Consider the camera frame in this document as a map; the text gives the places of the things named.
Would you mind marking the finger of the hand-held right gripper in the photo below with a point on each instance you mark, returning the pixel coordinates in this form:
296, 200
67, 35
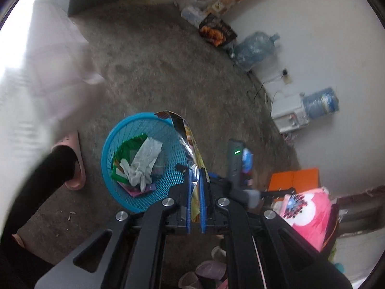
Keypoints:
252, 195

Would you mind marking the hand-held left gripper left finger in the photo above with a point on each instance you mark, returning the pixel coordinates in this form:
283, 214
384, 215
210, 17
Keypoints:
189, 201

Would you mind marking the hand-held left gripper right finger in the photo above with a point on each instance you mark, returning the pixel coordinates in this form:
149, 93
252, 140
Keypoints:
203, 201

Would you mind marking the yellow snack wrapper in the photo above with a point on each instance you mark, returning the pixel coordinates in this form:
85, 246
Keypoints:
192, 144

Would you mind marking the pink snack packet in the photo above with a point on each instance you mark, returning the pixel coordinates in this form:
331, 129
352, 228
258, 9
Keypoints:
135, 191

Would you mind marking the white embossed tissue paper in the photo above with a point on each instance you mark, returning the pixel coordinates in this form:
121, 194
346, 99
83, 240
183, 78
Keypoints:
144, 156

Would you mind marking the green potato chip bag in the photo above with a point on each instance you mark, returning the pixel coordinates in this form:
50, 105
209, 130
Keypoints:
123, 152

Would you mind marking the blue plastic mesh basket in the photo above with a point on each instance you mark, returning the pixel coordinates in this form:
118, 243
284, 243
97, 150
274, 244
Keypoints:
120, 126

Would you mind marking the orange board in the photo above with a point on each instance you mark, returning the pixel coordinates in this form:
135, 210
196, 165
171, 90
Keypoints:
294, 179

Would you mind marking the white slipper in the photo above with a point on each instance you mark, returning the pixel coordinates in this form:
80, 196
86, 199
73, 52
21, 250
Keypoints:
219, 253

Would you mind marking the pink printed blanket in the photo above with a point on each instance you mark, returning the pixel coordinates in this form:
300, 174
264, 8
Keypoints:
306, 216

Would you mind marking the purple slippers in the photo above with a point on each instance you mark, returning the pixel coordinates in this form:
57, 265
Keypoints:
204, 274

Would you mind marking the white water dispenser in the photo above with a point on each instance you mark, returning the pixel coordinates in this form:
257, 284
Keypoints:
288, 114

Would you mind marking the blue water jug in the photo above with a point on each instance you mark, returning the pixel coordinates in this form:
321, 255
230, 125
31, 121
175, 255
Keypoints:
320, 104

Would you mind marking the empty clear water jug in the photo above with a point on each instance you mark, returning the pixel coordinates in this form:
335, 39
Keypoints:
255, 49

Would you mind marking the pink slipper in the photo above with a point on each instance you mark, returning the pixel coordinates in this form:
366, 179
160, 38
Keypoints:
19, 240
73, 168

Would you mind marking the black bread bag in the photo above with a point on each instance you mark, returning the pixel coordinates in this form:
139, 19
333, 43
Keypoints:
216, 30

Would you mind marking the person's black trouser leg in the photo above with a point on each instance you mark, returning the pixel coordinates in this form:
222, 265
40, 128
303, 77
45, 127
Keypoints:
36, 186

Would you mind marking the white plastic container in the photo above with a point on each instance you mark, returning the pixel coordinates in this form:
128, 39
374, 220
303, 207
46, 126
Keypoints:
191, 15

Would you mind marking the pale pink plaid cloth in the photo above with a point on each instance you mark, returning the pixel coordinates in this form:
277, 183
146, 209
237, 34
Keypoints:
45, 66

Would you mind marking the black chair frame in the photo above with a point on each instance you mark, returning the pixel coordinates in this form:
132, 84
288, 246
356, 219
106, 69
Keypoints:
279, 192

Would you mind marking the wall power socket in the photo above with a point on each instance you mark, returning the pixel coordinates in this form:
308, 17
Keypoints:
286, 76

